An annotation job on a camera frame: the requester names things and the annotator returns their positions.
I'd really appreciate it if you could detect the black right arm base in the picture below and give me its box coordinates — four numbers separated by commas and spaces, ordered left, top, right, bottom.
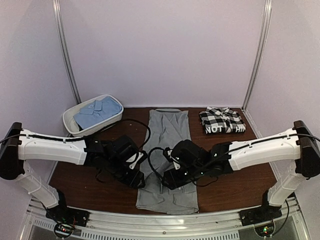
239, 205, 282, 226

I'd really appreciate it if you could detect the silver corner post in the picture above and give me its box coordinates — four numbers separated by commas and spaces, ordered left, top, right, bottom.
52, 0, 82, 104
242, 0, 272, 112

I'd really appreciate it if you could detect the aluminium front rail frame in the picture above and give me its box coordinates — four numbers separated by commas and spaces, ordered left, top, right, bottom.
22, 196, 311, 240

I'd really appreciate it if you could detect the right circuit board with leds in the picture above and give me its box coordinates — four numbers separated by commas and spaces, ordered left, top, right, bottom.
254, 223, 275, 238

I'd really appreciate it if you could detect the grey long sleeve shirt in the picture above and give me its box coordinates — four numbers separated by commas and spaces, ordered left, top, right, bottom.
135, 108, 199, 215

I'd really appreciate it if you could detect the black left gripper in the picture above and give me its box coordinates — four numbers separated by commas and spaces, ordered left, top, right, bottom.
105, 156, 146, 190

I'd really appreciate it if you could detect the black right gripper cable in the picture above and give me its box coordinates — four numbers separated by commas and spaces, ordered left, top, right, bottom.
147, 146, 171, 181

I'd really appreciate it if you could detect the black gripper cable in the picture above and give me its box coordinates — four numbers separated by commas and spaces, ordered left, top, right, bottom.
147, 146, 171, 181
94, 118, 152, 185

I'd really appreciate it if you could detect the black white plaid folded shirt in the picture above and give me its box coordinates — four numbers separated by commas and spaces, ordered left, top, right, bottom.
199, 106, 247, 135

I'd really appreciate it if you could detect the silver left corner post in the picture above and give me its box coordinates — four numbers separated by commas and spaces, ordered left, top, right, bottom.
52, 0, 82, 104

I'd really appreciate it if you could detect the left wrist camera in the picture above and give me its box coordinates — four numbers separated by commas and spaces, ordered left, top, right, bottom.
110, 135, 147, 170

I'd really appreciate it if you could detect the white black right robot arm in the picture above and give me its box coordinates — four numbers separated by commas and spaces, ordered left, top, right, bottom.
161, 120, 320, 221

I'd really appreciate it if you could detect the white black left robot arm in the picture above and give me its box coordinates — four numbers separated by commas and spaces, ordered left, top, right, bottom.
0, 122, 147, 222

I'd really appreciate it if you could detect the white plastic laundry basket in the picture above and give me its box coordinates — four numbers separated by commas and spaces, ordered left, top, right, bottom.
62, 94, 124, 137

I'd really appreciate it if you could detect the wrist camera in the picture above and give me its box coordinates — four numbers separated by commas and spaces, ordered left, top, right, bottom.
163, 140, 209, 170
110, 135, 147, 170

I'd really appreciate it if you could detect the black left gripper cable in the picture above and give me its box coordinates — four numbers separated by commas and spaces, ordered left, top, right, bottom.
94, 118, 152, 185

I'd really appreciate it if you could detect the left circuit board with leds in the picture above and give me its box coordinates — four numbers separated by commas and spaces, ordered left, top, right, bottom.
53, 223, 75, 238

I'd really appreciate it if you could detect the circuit board with leds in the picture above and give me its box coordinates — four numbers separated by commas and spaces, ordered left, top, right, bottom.
254, 223, 275, 238
53, 223, 75, 238

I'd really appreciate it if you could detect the silver right corner post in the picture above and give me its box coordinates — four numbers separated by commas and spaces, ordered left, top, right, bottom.
242, 0, 272, 112

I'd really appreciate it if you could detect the light blue folded shirt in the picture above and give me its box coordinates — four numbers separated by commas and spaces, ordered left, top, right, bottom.
73, 96, 123, 130

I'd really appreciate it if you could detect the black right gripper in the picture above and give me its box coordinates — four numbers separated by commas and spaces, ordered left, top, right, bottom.
161, 163, 206, 190

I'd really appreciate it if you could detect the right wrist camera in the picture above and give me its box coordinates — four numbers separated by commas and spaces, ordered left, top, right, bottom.
163, 140, 209, 170

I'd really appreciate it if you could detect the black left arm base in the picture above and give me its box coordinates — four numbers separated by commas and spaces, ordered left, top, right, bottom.
44, 204, 90, 227

